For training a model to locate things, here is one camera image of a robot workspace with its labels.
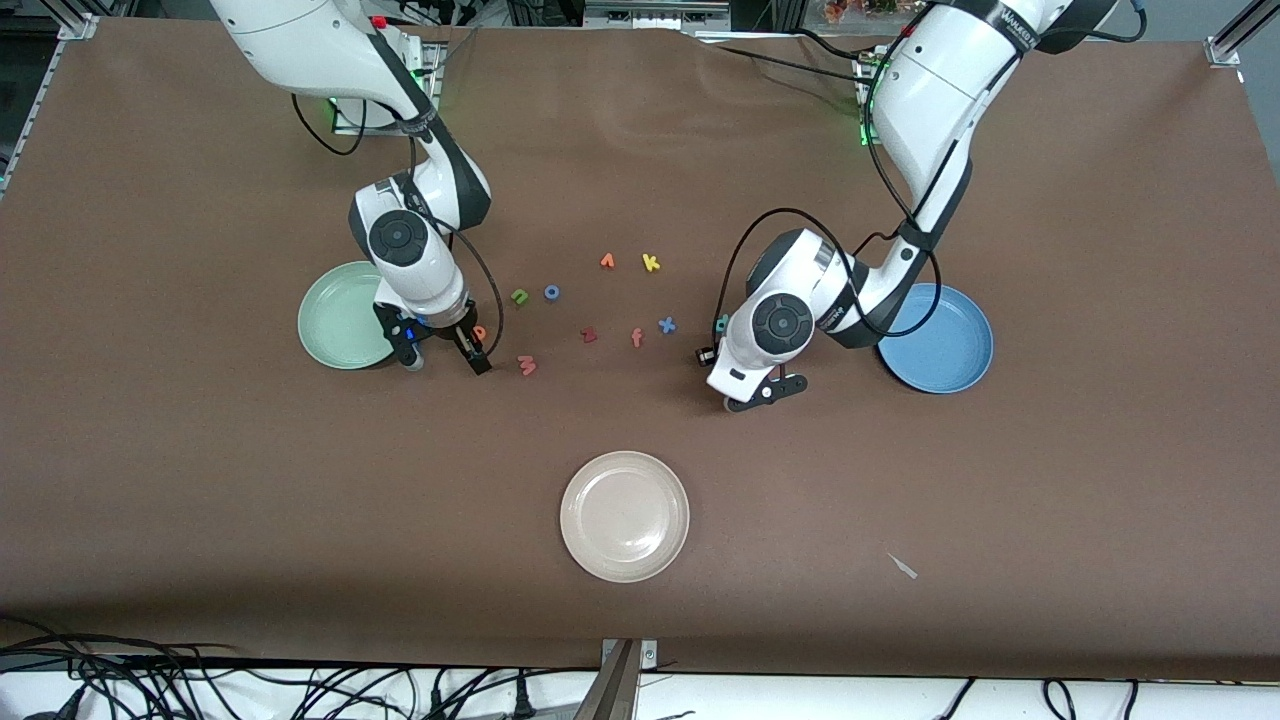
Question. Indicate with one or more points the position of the pink red foam letter w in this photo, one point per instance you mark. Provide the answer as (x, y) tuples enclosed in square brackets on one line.
[(527, 366)]

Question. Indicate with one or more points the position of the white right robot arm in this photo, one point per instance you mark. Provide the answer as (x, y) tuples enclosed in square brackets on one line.
[(310, 40)]

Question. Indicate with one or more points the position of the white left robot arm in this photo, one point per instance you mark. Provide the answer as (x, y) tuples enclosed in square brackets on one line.
[(940, 90)]

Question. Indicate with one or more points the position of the pale green plate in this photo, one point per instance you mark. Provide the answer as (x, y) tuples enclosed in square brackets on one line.
[(340, 320)]

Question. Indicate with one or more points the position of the beige plate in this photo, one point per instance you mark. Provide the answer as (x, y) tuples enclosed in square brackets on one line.
[(625, 517)]

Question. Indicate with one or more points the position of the blue plate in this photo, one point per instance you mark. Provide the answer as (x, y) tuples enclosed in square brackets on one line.
[(945, 345)]

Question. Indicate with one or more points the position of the small white tape scrap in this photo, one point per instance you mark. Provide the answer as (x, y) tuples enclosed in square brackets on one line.
[(905, 568)]

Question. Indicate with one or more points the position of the brown table cover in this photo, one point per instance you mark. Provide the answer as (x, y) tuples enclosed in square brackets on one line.
[(200, 480)]

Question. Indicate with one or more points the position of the grey metal background device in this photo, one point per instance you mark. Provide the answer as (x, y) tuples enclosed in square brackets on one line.
[(650, 15)]

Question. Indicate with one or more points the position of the orange background items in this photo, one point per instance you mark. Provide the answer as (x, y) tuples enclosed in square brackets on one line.
[(850, 10)]

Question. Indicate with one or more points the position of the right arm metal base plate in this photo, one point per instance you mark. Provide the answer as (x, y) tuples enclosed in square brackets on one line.
[(345, 122)]

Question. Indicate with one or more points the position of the metal table edge bracket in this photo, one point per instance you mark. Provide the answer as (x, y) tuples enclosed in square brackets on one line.
[(620, 690)]

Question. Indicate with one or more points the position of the aluminium frame profile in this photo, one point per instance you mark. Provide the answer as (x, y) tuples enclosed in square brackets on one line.
[(75, 22), (1235, 40)]

